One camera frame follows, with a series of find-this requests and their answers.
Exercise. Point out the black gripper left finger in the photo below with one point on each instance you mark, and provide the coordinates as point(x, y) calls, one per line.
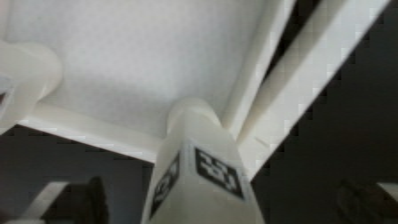
point(69, 203)

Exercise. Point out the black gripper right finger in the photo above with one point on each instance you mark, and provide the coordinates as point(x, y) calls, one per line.
point(366, 202)

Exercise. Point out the white desk leg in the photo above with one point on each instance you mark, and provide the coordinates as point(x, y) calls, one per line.
point(199, 191)
point(30, 76)

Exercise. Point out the white L-shaped guide fence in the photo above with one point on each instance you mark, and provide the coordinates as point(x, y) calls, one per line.
point(300, 75)

